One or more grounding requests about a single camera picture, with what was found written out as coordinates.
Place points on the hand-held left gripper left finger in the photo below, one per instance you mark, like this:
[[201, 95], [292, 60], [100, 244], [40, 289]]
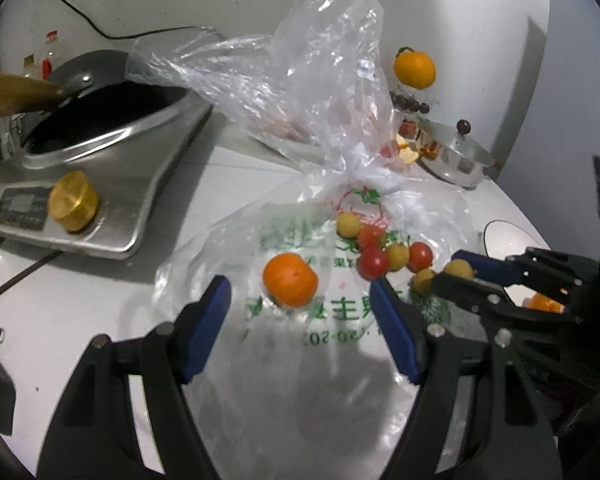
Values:
[[207, 330]]

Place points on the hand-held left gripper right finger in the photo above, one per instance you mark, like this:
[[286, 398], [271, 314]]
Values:
[[395, 330]]

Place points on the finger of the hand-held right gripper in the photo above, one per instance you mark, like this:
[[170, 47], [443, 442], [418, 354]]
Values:
[[460, 290], [490, 267]]

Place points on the yellow cherry tomato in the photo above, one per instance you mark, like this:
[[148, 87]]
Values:
[[460, 266], [423, 280], [396, 256], [348, 224]]

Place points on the white plate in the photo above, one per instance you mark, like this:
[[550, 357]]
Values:
[[505, 237]]

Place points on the red cherry tomato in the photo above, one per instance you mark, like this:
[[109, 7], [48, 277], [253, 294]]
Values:
[[420, 256], [372, 263], [371, 237]]

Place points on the small orange mandarin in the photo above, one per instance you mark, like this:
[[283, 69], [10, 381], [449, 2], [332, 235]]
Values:
[[290, 280], [545, 303]]

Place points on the printed flat plastic bag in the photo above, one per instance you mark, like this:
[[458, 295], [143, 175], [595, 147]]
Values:
[[290, 350]]

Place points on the steel pot with knobbed lid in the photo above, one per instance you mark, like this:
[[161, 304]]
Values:
[[460, 157]]

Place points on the orange peel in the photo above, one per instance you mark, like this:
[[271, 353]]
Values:
[[406, 152]]

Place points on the red tomato inside bag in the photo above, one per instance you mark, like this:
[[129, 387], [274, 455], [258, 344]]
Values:
[[387, 151]]

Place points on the silver induction cooker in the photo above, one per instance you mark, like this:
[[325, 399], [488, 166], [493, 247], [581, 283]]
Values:
[[130, 180]]

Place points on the bunch of dark grapes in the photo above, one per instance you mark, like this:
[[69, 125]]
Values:
[[410, 102]]

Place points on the large gold knob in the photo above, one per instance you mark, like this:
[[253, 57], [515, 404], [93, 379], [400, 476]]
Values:
[[73, 201]]

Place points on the dark chopstick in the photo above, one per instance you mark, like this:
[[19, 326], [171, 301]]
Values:
[[20, 280]]

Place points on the large orange with stem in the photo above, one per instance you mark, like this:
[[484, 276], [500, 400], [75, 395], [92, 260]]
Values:
[[414, 69]]

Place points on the black wok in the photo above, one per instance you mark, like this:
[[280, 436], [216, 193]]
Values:
[[100, 105]]

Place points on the clear crumpled plastic bag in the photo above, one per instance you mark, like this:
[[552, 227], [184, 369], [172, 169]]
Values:
[[305, 75]]

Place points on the red capped bottle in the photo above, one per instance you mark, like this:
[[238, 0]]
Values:
[[49, 57]]

